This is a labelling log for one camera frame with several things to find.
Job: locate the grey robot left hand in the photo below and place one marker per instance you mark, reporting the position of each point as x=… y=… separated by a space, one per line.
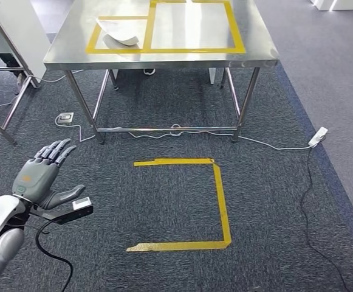
x=36 y=181

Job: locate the yellow floor tape mark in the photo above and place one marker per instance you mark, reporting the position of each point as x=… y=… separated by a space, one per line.
x=222 y=201

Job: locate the white lit platform block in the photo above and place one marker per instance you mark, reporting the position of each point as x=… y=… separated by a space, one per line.
x=346 y=4

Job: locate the white desk chrome legs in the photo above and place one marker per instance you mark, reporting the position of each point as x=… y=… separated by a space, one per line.
x=18 y=28

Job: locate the white power strip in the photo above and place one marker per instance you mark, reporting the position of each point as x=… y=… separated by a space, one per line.
x=318 y=137

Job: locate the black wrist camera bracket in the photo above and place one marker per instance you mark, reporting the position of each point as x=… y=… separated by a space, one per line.
x=63 y=217

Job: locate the white curved plastic panel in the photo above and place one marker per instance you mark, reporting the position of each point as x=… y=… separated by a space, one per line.
x=121 y=36

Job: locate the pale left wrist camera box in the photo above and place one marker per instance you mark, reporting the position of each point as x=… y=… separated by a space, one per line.
x=81 y=203

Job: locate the metal floor socket box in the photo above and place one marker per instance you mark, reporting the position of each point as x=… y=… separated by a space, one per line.
x=65 y=118

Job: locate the stainless steel workbench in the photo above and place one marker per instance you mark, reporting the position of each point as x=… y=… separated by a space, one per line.
x=194 y=28

